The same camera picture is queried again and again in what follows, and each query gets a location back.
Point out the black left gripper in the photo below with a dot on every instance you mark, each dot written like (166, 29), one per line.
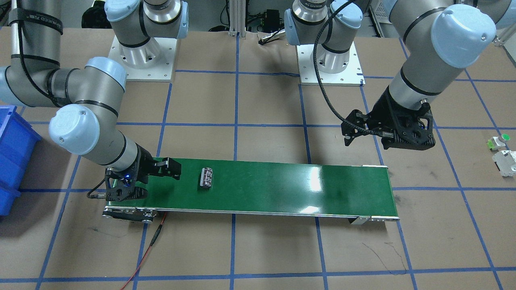
(380, 111)

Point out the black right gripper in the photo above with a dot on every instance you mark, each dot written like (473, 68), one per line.
(144, 162)

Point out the dark capacitor block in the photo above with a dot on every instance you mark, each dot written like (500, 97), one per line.
(206, 178)

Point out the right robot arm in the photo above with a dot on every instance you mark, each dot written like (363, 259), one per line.
(88, 100)

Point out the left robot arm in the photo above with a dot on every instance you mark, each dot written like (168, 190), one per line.
(443, 38)

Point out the green conveyor belt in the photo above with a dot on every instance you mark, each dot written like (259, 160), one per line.
(359, 193)

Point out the green push button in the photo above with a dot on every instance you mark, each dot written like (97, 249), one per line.
(497, 143)

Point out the blue plastic bin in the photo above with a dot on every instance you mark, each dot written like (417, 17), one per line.
(17, 141)

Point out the white circuit breaker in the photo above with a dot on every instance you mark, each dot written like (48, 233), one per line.
(505, 161)

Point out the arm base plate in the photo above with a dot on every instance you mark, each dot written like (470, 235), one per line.
(154, 61)
(334, 69)

